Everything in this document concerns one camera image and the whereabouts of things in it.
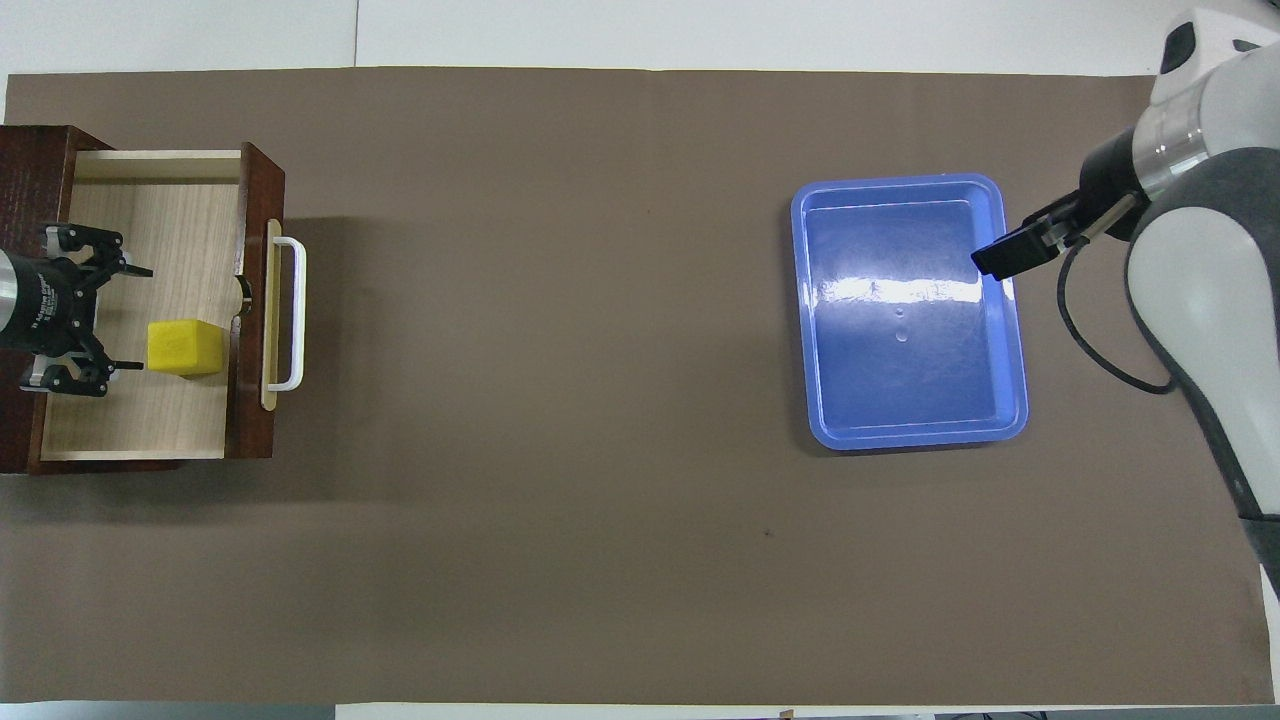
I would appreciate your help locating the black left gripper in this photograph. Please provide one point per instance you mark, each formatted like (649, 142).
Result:
(50, 305)

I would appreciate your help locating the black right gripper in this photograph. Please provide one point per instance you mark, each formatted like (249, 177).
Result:
(1115, 185)

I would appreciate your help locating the yellow cube block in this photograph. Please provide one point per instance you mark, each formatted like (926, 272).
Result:
(185, 347)

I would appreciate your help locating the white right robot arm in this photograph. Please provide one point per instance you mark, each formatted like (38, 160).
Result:
(1190, 290)

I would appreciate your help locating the dark wooden drawer cabinet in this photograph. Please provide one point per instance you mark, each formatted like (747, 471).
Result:
(30, 180)

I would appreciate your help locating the blue plastic tray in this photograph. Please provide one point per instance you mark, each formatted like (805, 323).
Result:
(910, 380)

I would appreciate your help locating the brown paper table mat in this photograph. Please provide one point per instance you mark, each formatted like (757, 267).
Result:
(600, 500)

